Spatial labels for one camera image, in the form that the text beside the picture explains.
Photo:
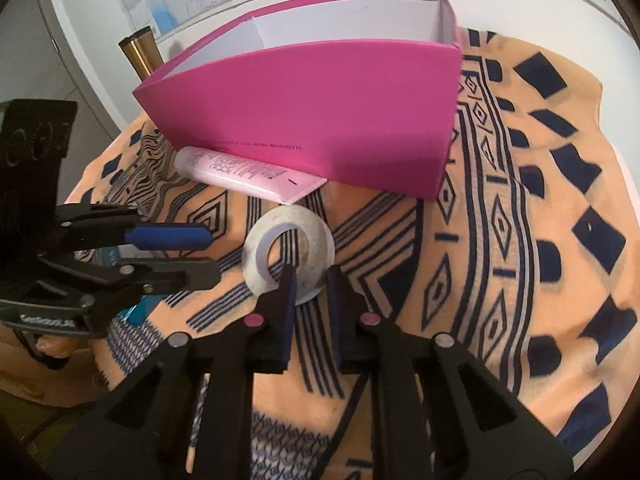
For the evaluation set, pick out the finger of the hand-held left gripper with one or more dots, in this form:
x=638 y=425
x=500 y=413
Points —
x=190 y=275
x=165 y=238

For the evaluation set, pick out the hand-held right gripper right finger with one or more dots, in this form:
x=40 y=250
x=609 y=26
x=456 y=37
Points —
x=340 y=320

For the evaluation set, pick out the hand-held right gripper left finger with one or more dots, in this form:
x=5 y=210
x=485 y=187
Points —
x=285 y=320

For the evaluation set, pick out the blue and white medicine box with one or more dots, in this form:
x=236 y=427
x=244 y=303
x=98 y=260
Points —
x=137 y=312

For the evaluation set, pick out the white tape roll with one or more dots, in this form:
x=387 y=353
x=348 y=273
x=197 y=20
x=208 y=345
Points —
x=315 y=240

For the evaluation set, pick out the pink tube with white cap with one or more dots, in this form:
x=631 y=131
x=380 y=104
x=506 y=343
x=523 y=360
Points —
x=240 y=172

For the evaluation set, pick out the pink cardboard box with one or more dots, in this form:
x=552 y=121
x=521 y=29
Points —
x=325 y=110

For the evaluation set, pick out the person's left hand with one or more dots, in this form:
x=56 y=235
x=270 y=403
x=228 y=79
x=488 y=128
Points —
x=55 y=347

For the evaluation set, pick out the orange patterned blanket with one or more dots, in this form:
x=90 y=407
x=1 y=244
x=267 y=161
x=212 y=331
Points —
x=425 y=240

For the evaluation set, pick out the gold thermos flask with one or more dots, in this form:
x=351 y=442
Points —
x=142 y=52

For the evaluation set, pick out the white wall socket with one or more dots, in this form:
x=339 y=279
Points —
x=609 y=0

